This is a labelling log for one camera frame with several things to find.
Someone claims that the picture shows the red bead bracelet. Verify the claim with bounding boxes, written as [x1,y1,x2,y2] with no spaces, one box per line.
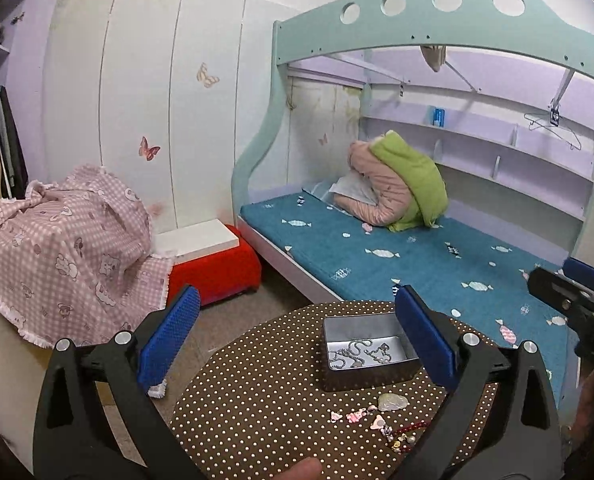
[383,421,429,456]

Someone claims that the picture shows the dark grey jewelry box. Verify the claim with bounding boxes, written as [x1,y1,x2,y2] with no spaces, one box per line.
[321,312,422,392]

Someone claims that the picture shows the silver chain necklace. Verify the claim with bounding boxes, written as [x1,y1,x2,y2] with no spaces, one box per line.
[327,339,396,370]

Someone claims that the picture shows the pink bunny keychain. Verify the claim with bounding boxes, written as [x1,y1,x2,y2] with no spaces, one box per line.
[329,405,378,424]

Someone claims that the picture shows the person's left hand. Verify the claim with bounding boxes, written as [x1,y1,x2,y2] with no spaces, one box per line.
[272,457,323,480]

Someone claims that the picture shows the white jade pendant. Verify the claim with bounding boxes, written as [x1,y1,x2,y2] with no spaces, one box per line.
[377,392,410,412]

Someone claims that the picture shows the white flower charm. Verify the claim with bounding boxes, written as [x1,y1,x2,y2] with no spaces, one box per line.
[370,415,386,431]

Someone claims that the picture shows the brown polka dot tablecloth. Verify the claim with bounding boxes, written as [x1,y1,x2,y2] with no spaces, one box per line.
[169,300,501,480]

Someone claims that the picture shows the pink checkered cloth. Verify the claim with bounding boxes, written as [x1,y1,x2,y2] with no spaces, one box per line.
[0,165,172,348]

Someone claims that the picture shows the red storage box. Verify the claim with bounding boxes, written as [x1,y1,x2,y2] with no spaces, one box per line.
[167,224,261,307]

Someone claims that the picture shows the white board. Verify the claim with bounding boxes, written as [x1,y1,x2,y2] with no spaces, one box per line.
[154,219,239,264]

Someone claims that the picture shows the teal candy pattern mattress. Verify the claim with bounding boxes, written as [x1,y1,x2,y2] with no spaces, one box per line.
[239,193,569,396]

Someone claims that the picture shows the pink and green quilt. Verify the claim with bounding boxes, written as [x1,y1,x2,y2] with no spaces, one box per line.
[332,130,449,232]

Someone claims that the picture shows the blue box on shelf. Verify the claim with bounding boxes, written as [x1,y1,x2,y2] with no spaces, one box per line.
[431,107,446,128]

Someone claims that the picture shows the white pillow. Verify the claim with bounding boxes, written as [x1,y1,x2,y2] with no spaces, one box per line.
[329,170,378,206]

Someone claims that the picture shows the pink butterfly sticker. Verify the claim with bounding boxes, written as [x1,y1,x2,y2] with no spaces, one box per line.
[138,136,161,162]

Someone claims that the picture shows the white wardrobe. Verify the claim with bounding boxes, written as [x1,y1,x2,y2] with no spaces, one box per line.
[42,0,294,232]

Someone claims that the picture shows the wire clothes hanger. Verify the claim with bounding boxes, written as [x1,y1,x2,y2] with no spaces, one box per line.
[524,113,582,151]

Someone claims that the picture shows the teal bunk bed frame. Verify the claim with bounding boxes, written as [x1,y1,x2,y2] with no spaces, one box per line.
[229,0,594,311]

